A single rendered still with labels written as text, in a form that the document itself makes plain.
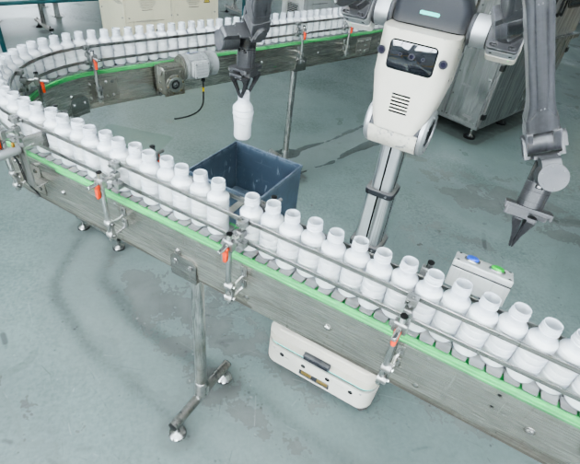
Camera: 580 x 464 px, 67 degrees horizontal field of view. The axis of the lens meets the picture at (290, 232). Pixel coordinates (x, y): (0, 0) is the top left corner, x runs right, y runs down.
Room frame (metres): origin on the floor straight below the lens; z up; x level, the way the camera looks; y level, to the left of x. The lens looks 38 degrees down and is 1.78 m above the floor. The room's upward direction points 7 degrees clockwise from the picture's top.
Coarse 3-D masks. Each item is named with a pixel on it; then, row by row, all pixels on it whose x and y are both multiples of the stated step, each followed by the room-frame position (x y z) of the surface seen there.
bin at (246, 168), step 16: (240, 144) 1.61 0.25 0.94; (208, 160) 1.46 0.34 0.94; (224, 160) 1.55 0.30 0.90; (240, 160) 1.61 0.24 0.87; (256, 160) 1.58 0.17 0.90; (272, 160) 1.55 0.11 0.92; (288, 160) 1.52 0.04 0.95; (192, 176) 1.34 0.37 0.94; (208, 176) 1.46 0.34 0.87; (224, 176) 1.55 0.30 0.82; (240, 176) 1.61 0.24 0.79; (256, 176) 1.58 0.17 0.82; (272, 176) 1.55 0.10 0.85; (288, 176) 1.40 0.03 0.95; (240, 192) 1.25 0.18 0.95; (272, 192) 1.30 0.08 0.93; (288, 192) 1.42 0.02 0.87; (288, 208) 1.43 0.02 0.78
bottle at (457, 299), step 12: (456, 288) 0.69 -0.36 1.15; (468, 288) 0.70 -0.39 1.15; (444, 300) 0.69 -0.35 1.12; (456, 300) 0.68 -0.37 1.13; (468, 300) 0.68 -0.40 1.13; (456, 312) 0.66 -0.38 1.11; (432, 324) 0.69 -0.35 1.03; (444, 324) 0.67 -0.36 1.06; (456, 324) 0.67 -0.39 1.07; (432, 336) 0.68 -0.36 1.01
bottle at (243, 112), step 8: (248, 96) 1.39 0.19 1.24; (240, 104) 1.38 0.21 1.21; (248, 104) 1.39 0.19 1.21; (240, 112) 1.37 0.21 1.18; (248, 112) 1.38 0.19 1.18; (240, 120) 1.37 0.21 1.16; (248, 120) 1.38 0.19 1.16; (240, 128) 1.37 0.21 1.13; (248, 128) 1.38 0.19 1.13; (240, 136) 1.37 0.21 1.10; (248, 136) 1.38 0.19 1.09
